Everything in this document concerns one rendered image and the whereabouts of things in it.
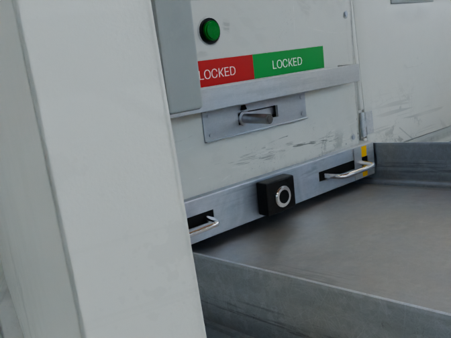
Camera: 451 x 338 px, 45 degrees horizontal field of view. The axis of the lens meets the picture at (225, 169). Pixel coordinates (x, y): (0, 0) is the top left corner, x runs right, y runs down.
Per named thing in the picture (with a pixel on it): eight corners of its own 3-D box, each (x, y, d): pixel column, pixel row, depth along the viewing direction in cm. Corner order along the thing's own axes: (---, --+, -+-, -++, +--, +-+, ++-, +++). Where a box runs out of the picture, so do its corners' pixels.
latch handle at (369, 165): (380, 165, 94) (380, 161, 94) (341, 180, 87) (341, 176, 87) (355, 163, 98) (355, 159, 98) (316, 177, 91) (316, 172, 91)
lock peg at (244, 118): (276, 125, 76) (274, 97, 75) (265, 128, 74) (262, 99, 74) (245, 124, 81) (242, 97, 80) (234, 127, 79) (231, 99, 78)
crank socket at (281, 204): (299, 206, 83) (296, 174, 82) (272, 217, 79) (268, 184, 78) (286, 204, 85) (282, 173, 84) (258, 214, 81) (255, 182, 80)
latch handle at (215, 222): (227, 224, 72) (226, 218, 72) (158, 250, 65) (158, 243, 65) (202, 218, 76) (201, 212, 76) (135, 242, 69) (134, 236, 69)
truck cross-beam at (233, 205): (375, 173, 100) (373, 141, 99) (117, 273, 66) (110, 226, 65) (352, 170, 104) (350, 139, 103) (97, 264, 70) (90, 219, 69)
